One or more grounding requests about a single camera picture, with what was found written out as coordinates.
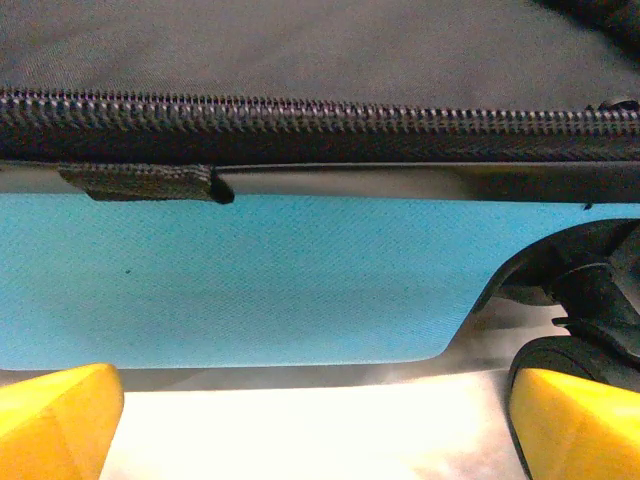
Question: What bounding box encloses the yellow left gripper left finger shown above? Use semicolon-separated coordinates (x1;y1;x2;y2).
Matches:
0;363;125;480

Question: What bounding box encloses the teal hard-shell wheeled suitcase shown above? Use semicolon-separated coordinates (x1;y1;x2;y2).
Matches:
0;0;640;471

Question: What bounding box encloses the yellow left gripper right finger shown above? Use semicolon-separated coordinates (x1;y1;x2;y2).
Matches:
508;367;640;480

